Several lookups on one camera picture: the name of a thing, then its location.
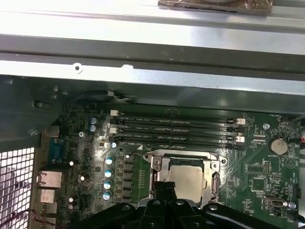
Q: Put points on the square silver CPU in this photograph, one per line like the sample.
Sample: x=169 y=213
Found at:
x=188 y=176

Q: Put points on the metal socket cover frame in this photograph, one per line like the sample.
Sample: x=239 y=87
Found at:
x=162 y=175

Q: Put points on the open black PC case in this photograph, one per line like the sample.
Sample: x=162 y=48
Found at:
x=166 y=95

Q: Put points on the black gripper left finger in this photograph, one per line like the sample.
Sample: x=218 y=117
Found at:
x=155 y=214

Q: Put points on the metal CPU socket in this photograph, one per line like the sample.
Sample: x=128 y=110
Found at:
x=186 y=152

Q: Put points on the green motherboard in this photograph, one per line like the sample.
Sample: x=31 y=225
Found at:
x=240 y=171

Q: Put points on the silver coin battery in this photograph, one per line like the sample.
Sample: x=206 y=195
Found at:
x=278 y=145

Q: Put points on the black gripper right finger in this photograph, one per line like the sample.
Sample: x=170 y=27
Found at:
x=181 y=214

